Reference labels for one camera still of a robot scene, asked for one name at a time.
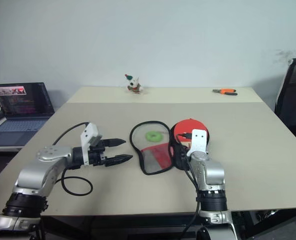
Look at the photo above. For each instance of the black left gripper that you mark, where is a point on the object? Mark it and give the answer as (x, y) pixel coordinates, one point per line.
(97, 155)

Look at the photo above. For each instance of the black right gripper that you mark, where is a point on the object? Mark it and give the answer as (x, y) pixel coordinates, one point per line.
(182, 160)

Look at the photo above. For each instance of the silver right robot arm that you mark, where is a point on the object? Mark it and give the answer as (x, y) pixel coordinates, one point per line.
(213, 172)

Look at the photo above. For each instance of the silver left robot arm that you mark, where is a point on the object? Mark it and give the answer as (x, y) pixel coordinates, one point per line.
(50, 153)

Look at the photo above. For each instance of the black mesh paddle case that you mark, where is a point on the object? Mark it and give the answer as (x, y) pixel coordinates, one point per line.
(150, 160)

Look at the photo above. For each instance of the white plush dog toy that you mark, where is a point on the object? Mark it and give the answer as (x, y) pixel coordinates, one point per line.
(134, 85)

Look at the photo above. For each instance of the open grey laptop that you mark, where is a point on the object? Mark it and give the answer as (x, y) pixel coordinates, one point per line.
(20, 122)

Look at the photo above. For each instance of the dark rounded equipment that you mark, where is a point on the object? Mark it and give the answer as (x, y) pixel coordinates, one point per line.
(275, 225)

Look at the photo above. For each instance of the black mesh office chair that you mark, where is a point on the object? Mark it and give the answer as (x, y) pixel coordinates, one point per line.
(294, 100)

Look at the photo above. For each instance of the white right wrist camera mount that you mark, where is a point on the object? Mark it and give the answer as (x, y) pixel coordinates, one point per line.
(199, 142)

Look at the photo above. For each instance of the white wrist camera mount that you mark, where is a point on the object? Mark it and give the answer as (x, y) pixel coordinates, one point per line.
(89, 131)
(199, 142)

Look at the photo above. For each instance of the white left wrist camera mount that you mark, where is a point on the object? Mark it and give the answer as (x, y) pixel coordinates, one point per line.
(89, 131)

